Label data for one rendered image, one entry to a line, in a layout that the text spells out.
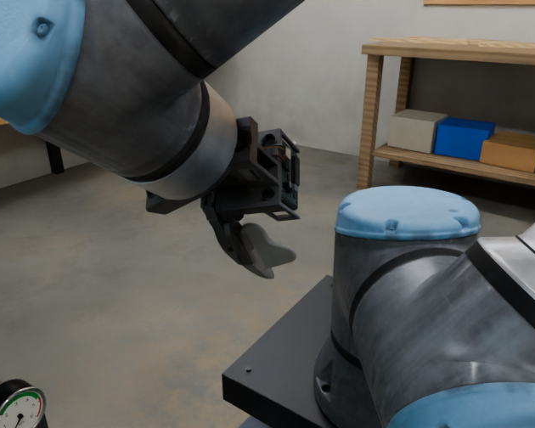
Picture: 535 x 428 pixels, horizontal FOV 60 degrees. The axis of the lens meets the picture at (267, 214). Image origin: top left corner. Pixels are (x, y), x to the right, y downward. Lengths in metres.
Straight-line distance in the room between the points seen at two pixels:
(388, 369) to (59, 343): 1.52
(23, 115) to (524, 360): 0.32
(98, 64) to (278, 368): 0.53
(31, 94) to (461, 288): 0.30
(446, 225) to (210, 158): 0.25
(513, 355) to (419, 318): 0.07
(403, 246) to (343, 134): 3.19
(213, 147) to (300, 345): 0.46
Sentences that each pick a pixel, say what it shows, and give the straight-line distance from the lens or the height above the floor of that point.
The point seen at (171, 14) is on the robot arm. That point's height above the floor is 1.06.
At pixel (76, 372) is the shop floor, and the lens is 1.67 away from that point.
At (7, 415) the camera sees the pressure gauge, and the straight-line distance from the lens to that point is 0.60.
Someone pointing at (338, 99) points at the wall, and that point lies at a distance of 3.61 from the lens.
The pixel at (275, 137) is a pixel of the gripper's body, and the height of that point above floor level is 0.96.
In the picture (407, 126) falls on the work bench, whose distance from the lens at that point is 2.94.
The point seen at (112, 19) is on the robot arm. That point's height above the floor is 1.06.
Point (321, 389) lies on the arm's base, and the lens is 0.63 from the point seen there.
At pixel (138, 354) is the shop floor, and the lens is 1.68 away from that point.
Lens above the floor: 1.07
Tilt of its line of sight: 24 degrees down
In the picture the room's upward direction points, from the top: straight up
